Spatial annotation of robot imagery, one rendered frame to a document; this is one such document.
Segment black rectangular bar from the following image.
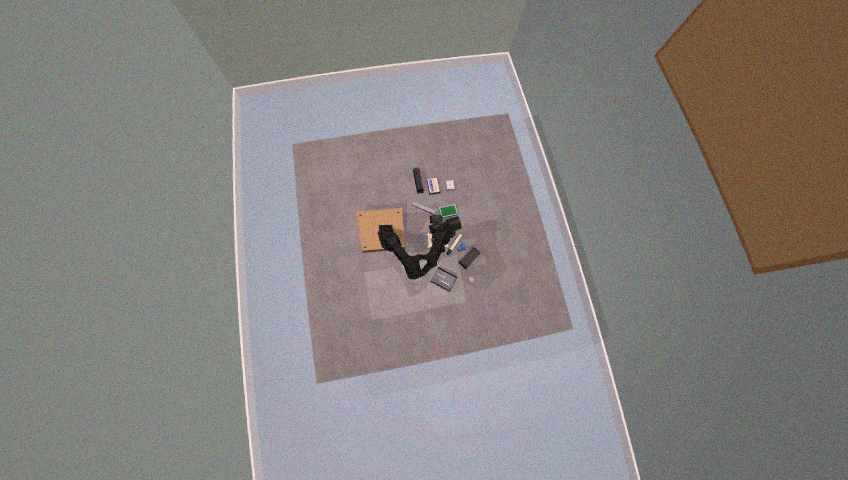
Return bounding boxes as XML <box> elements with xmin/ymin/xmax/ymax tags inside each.
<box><xmin>413</xmin><ymin>167</ymin><xmax>424</xmax><ymax>194</ymax></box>

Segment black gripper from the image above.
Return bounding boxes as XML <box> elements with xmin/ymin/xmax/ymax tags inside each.
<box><xmin>430</xmin><ymin>215</ymin><xmax>445</xmax><ymax>252</ymax></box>

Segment black rectangular pad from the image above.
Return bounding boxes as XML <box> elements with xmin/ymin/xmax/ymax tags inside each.
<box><xmin>459</xmin><ymin>247</ymin><xmax>481</xmax><ymax>269</ymax></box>

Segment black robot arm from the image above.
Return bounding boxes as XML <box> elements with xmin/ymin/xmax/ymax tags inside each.
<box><xmin>378</xmin><ymin>216</ymin><xmax>462</xmax><ymax>280</ymax></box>

